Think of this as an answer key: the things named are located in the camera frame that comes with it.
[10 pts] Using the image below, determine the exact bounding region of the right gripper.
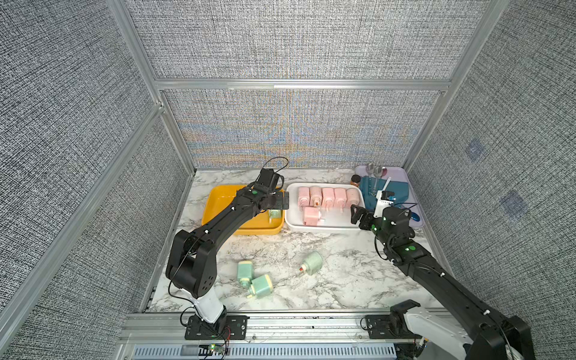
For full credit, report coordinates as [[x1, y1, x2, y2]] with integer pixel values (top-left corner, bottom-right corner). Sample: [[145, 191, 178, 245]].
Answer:
[[352, 202, 395, 254]]

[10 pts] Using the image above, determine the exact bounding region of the pink sharpener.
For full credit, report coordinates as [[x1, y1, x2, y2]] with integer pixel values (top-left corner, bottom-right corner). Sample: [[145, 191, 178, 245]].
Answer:
[[298, 187, 311, 211], [309, 186, 323, 208], [345, 187, 361, 210], [334, 187, 347, 213], [322, 187, 335, 211], [303, 206, 325, 227]]

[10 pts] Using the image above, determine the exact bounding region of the pink sharpener front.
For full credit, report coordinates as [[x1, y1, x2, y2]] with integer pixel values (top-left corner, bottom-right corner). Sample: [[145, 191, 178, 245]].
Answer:
[[303, 206, 325, 227]]

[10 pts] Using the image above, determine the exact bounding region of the yellow storage box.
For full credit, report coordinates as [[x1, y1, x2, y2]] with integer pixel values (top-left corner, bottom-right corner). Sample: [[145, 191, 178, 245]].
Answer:
[[202, 184, 285, 236]]

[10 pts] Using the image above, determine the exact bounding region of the green sharpener front yellow cap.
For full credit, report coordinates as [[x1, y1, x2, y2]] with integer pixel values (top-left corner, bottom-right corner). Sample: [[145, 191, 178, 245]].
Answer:
[[247, 274, 274, 299]]

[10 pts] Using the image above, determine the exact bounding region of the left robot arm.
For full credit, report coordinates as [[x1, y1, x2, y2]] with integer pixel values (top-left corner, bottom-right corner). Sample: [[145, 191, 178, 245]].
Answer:
[[165, 184, 290, 331]]

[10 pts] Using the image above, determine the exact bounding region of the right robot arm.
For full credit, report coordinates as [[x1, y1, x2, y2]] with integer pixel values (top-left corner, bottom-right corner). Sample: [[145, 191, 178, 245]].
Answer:
[[350, 205, 536, 359]]

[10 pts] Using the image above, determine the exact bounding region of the teal cloth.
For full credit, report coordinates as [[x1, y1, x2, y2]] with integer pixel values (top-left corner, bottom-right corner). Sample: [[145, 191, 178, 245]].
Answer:
[[359, 176, 410, 211]]

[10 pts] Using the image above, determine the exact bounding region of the orange spice jar black lid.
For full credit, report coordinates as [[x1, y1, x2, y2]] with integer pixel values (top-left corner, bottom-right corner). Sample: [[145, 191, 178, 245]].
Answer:
[[350, 174, 362, 187]]

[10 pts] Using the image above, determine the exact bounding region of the white plastic spoon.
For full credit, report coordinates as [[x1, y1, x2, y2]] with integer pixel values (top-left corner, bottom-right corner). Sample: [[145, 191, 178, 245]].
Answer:
[[382, 177, 392, 192]]

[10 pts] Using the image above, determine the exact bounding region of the blue spoon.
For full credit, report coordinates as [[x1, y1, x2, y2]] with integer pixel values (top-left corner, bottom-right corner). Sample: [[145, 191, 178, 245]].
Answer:
[[410, 212, 421, 222]]

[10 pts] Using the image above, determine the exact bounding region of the silver ornate spoon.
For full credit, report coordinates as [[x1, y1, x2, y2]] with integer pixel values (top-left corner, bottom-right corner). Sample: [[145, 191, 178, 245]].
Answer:
[[373, 166, 388, 179]]

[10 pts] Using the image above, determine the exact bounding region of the lavender tray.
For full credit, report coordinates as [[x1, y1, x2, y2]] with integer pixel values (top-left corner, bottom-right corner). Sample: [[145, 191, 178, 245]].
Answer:
[[355, 165, 425, 228]]

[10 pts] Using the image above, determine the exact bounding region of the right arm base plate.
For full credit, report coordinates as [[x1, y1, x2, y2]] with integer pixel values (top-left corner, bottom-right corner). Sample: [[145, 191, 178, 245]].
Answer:
[[360, 314, 397, 340]]

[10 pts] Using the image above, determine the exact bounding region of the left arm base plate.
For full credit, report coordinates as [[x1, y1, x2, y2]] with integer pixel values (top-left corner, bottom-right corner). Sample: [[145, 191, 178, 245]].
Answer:
[[184, 315, 249, 341]]

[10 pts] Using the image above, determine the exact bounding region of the aluminium front rail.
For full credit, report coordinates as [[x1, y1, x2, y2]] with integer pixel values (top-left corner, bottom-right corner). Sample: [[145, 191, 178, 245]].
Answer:
[[113, 310, 449, 359]]

